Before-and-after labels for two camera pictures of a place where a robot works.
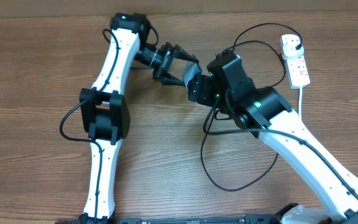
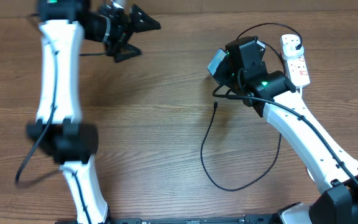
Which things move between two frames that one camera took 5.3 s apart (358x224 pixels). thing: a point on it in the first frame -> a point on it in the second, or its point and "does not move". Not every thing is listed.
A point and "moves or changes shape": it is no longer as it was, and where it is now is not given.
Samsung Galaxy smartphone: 190,69 moves or changes shape
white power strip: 298,72 does not move
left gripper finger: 167,79 -> 126,51
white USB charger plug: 289,50 does not move
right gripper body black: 206,89 -> 227,77
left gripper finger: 179,53 -> 141,22
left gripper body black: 161,60 -> 119,30
